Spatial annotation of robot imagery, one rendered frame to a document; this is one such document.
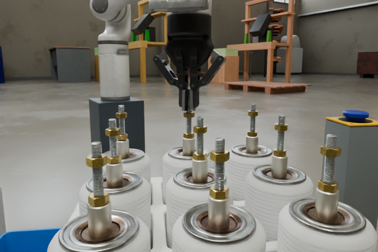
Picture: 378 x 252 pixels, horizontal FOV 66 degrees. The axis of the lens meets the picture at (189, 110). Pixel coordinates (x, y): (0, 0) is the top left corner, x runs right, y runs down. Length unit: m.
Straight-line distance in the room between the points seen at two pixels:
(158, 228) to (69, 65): 6.74
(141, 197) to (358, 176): 0.37
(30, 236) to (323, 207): 0.49
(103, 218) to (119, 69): 0.67
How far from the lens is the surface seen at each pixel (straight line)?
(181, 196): 0.40
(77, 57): 7.14
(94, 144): 0.28
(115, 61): 0.92
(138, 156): 0.53
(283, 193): 0.42
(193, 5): 0.44
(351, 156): 0.56
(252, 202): 0.44
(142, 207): 0.41
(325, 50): 12.74
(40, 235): 0.63
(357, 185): 0.59
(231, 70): 6.40
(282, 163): 0.45
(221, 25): 10.92
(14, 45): 8.74
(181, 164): 0.50
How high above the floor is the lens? 0.41
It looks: 9 degrees down
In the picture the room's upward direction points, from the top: straight up
